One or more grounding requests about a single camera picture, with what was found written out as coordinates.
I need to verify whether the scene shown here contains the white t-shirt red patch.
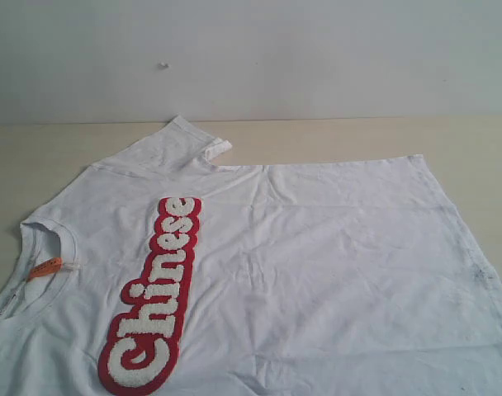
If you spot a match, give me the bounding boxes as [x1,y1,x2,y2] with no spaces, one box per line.
[0,117,502,395]

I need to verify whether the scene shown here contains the orange neck label tag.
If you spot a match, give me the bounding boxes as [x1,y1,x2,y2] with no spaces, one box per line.
[26,257,81,282]

